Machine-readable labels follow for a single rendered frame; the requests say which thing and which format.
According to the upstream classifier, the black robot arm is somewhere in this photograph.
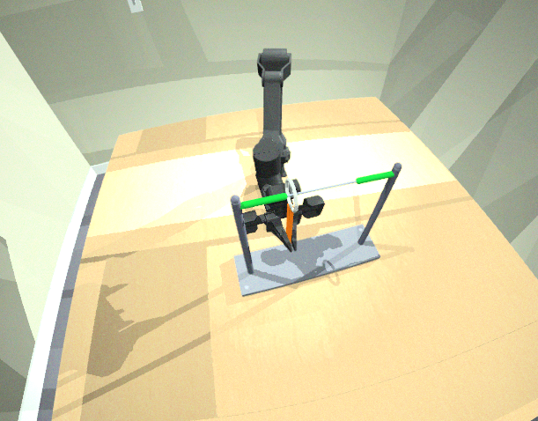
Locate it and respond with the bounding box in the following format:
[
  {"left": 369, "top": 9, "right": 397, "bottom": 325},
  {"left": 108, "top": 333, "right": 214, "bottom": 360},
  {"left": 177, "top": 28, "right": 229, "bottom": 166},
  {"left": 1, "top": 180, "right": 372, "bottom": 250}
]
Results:
[{"left": 252, "top": 48, "right": 291, "bottom": 197}]

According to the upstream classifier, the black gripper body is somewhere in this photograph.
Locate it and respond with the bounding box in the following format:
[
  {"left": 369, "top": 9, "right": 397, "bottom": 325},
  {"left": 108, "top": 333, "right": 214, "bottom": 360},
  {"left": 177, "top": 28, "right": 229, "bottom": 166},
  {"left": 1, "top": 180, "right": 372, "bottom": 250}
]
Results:
[{"left": 243, "top": 181, "right": 325, "bottom": 234}]

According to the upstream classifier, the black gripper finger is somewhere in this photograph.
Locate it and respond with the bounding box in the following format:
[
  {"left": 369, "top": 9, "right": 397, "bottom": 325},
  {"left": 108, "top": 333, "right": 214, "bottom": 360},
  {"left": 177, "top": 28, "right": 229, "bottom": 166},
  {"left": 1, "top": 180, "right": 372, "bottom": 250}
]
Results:
[
  {"left": 291, "top": 211, "right": 303, "bottom": 252},
  {"left": 266, "top": 217, "right": 293, "bottom": 253}
]

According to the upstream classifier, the orange handle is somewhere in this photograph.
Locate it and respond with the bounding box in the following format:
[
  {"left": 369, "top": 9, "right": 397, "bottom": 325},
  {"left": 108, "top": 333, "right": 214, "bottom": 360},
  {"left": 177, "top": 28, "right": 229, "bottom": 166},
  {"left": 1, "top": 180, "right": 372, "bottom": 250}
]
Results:
[{"left": 285, "top": 177, "right": 298, "bottom": 243}]

